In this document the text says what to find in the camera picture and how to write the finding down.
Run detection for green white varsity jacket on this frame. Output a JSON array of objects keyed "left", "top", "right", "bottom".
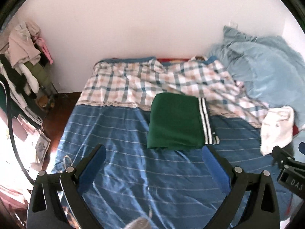
[{"left": 147, "top": 93, "right": 220, "bottom": 151}]

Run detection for clothes pile on rack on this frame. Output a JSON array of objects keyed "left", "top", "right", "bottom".
[{"left": 1, "top": 21, "right": 58, "bottom": 128}]

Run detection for light blue pillow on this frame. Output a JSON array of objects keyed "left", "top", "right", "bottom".
[{"left": 292, "top": 131, "right": 305, "bottom": 163}]

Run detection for white folded garment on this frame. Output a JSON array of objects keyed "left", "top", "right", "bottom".
[{"left": 260, "top": 106, "right": 294, "bottom": 156}]

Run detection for printed paper sheet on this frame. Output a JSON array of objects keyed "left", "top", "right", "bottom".
[{"left": 35, "top": 133, "right": 51, "bottom": 163}]

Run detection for light blue crumpled duvet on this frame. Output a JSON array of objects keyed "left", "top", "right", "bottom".
[{"left": 208, "top": 26, "right": 304, "bottom": 127}]

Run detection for blue striped plaid bedsheet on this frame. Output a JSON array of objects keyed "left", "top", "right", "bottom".
[{"left": 53, "top": 57, "right": 280, "bottom": 228}]

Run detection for person legs dark trousers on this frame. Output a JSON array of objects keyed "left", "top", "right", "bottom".
[{"left": 124, "top": 217, "right": 152, "bottom": 229}]

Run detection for black cable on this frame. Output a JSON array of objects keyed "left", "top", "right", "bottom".
[{"left": 0, "top": 80, "right": 36, "bottom": 185}]

